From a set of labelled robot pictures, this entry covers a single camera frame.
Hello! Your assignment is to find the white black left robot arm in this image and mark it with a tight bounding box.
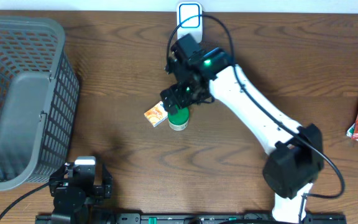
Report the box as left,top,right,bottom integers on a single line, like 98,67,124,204
50,163,112,224

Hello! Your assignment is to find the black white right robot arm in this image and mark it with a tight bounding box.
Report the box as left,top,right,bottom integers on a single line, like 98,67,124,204
160,45,324,223

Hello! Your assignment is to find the white barcode scanner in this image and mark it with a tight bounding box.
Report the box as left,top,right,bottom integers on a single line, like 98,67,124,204
177,2,203,43

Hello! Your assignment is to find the green lid jar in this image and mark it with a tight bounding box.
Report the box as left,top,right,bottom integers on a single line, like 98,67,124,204
168,106,190,131

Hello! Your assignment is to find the small orange box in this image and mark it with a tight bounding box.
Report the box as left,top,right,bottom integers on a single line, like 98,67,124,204
144,101,168,127

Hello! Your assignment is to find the grey plastic mesh basket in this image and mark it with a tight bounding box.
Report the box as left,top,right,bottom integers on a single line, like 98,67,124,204
0,16,80,191

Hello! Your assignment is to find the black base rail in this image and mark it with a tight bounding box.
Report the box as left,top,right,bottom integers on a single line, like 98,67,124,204
35,212,347,224

